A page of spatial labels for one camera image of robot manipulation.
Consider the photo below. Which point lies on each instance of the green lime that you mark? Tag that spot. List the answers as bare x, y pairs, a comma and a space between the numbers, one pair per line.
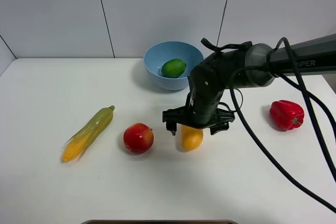
173, 68

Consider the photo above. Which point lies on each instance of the corn cob with husk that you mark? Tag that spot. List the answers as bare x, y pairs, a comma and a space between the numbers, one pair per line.
77, 145

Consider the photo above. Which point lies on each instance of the yellow mango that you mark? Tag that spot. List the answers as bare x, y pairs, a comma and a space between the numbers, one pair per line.
191, 138

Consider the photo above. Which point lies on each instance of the red pomegranate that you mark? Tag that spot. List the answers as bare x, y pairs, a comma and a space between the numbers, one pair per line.
138, 138

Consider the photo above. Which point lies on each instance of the red bell pepper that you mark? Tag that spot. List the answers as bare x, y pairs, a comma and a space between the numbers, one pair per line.
287, 114

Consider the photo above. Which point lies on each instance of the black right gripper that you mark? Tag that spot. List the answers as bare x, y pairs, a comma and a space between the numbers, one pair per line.
200, 113

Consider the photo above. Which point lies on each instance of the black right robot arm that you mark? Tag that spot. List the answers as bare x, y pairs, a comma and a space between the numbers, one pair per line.
252, 65

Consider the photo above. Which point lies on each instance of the blue plastic bowl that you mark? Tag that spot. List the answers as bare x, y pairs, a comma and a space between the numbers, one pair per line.
159, 54

